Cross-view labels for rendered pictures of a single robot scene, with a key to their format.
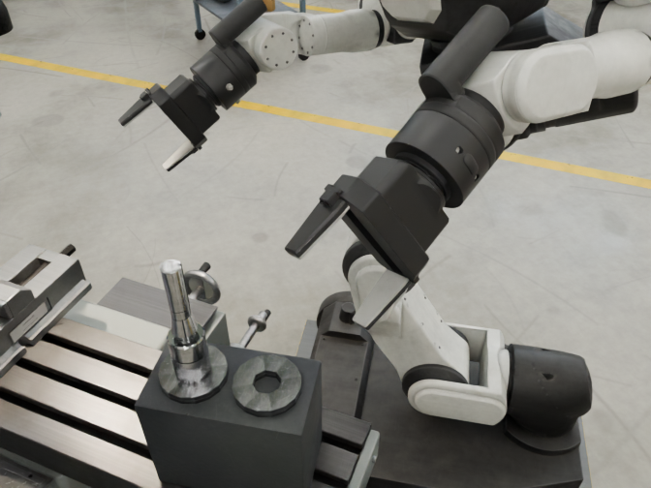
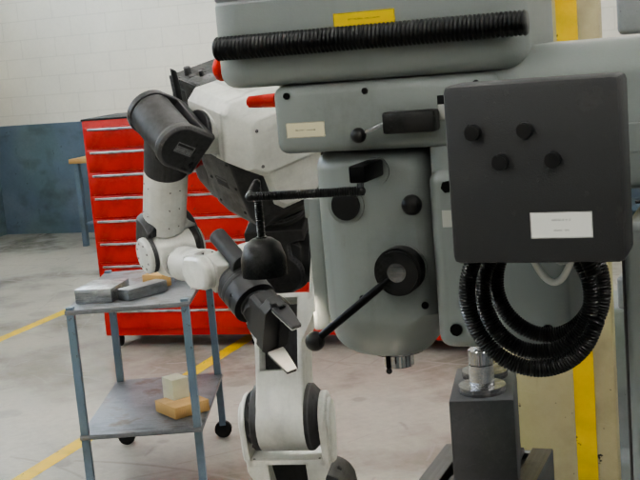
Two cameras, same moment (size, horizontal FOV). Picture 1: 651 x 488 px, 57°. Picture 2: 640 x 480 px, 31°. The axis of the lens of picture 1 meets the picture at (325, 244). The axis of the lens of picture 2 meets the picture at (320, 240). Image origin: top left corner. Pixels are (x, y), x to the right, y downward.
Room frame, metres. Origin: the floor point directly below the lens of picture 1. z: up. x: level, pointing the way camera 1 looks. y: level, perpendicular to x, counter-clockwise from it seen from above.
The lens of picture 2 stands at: (0.79, 2.31, 1.78)
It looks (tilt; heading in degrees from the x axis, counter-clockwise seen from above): 9 degrees down; 270
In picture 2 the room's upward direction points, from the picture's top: 5 degrees counter-clockwise
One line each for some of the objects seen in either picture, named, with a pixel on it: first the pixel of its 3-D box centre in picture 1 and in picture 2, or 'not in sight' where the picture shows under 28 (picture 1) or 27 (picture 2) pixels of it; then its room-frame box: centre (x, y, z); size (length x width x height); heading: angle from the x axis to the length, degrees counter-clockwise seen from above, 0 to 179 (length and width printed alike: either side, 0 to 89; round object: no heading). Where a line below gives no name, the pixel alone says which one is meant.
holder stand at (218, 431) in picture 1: (236, 419); (486, 426); (0.49, 0.12, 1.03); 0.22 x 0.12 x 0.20; 79
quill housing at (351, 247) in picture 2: not in sight; (392, 246); (0.68, 0.54, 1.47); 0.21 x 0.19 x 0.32; 68
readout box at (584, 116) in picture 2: not in sight; (537, 170); (0.53, 0.96, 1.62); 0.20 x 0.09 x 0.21; 158
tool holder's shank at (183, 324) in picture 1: (178, 301); not in sight; (0.50, 0.17, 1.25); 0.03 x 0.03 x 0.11
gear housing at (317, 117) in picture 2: not in sight; (407, 108); (0.64, 0.55, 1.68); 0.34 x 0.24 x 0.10; 158
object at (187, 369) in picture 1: (190, 354); (481, 369); (0.50, 0.17, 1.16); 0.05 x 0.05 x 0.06
